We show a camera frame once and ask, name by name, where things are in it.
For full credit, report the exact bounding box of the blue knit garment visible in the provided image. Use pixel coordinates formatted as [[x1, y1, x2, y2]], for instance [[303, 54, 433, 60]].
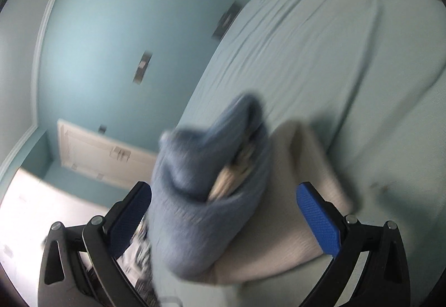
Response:
[[148, 93, 274, 278]]

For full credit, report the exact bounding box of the white door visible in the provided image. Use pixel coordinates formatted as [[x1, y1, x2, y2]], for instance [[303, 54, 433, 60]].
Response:
[[57, 119, 159, 187]]

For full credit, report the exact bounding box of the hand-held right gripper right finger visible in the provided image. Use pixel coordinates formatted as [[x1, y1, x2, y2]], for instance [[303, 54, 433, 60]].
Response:
[[296, 182, 410, 307]]

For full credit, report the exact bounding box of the bed with light blue sheet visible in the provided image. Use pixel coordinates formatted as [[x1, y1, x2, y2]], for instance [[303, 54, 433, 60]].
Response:
[[150, 0, 446, 307]]

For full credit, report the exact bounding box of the wall switch plate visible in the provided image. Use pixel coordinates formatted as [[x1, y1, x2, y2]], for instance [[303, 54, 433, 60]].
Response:
[[133, 51, 153, 85]]

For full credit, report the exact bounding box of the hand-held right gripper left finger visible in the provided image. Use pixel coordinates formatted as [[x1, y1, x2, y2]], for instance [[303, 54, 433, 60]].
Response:
[[38, 181, 154, 307]]

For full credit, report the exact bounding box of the white knit garment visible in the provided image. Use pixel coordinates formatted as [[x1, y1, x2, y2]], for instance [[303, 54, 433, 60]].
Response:
[[205, 120, 354, 285]]

